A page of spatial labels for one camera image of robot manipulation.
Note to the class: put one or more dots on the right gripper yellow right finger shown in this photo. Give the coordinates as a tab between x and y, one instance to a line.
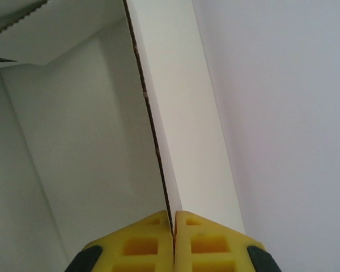
215	255

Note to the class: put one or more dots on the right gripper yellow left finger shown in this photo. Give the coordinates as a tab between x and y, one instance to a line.
124	255

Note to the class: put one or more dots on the white cardboard box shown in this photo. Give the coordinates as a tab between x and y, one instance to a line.
88	127

